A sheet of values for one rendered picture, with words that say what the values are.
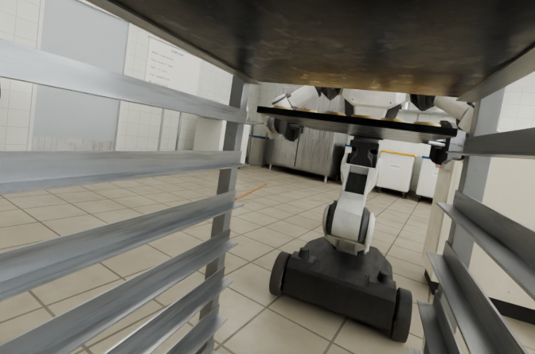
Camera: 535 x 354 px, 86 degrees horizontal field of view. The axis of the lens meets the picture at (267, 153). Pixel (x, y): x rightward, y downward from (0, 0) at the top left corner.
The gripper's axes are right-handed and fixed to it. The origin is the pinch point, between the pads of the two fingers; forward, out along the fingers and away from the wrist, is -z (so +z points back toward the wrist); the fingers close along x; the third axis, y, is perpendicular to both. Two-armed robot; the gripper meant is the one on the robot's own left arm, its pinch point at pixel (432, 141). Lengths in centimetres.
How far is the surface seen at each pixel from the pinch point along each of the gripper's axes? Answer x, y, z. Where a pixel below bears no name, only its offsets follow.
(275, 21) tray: 6, 30, -64
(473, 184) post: -8.0, 27.3, -24.9
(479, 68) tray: 6, 35, -41
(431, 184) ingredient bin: -46, -258, 356
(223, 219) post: -25, -4, -56
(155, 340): -39, 12, -69
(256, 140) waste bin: -22, -555, 160
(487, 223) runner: -12, 36, -36
